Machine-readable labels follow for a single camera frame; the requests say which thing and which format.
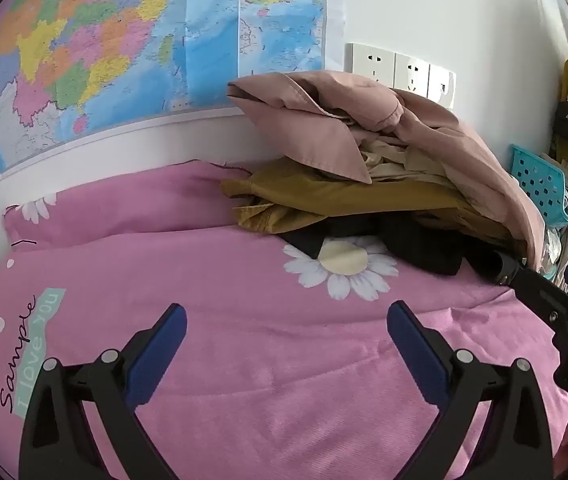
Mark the pink floral pillow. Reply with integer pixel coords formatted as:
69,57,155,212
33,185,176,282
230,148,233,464
1,160,285,253

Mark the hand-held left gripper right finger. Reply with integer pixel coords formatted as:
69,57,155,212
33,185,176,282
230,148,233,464
386,301,555,480

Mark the blue plastic basket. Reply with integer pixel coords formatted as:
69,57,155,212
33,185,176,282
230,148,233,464
509,144,568,226

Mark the black garment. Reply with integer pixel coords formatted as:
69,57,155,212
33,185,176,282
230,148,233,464
281,214,525,281

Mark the pink floral bedsheet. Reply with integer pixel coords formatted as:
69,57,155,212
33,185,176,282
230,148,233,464
0,227,568,480

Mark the colourful wall map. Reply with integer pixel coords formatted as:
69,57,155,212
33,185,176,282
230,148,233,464
0,0,347,202

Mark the pink jacket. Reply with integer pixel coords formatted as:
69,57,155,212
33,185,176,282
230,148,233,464
226,71,545,271

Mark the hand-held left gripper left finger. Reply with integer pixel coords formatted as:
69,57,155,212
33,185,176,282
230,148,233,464
18,303,188,480

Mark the beige garment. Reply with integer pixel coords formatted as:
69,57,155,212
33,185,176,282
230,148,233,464
358,129,465,187

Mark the mustard brown garment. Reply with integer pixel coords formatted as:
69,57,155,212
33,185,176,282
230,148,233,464
221,157,515,247

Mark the grey striped cloth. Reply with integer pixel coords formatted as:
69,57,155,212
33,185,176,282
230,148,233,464
539,185,568,281

